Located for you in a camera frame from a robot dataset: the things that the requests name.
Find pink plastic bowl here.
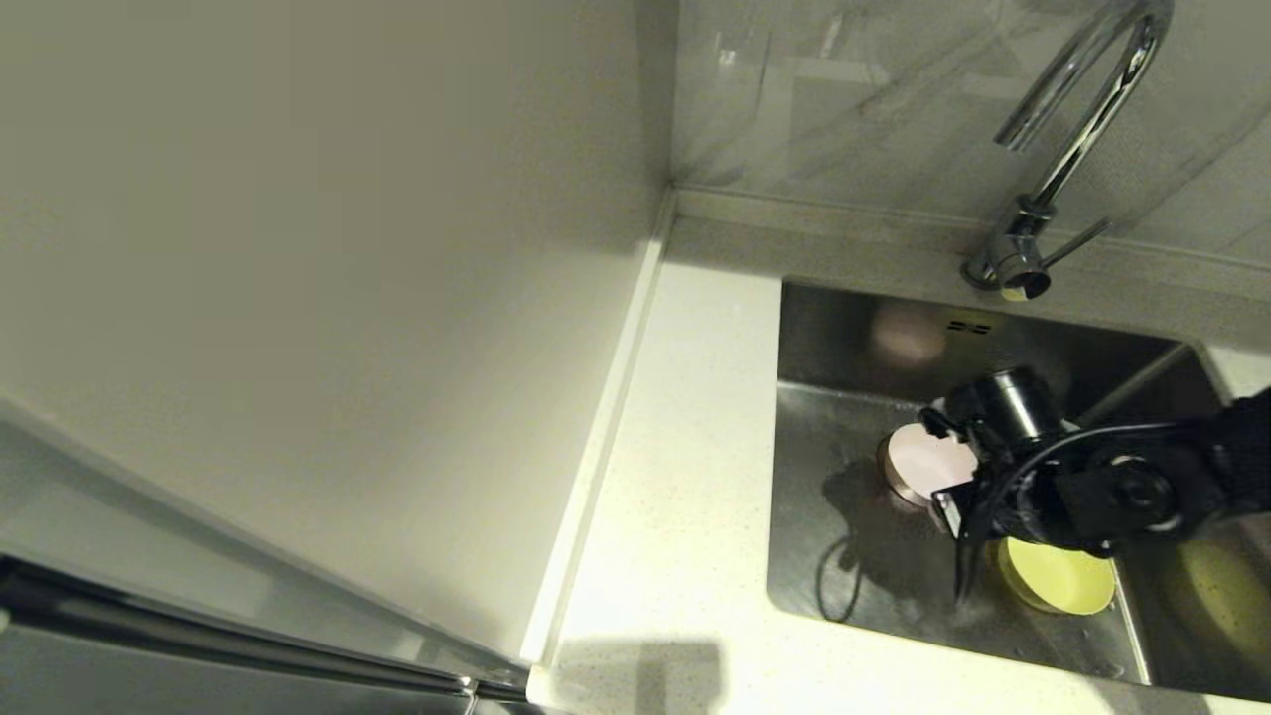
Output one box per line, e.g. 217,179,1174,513
877,422,982,509

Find yellow plastic bowl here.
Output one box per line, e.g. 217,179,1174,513
996,534,1116,616

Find stainless steel sink basin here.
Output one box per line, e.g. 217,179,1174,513
765,278,1271,704

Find chrome gooseneck faucet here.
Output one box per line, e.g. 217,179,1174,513
963,0,1178,302

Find white tall cabinet side panel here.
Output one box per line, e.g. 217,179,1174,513
0,0,678,664

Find dark metal door trim bar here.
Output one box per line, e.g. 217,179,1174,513
0,556,532,704

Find grey appliance door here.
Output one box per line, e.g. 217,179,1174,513
0,397,532,691

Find glossy grey door panel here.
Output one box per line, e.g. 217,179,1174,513
0,628,468,715

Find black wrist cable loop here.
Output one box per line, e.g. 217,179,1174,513
953,422,1207,607

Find chrome faucet lever handle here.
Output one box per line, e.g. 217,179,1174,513
1043,216,1113,269

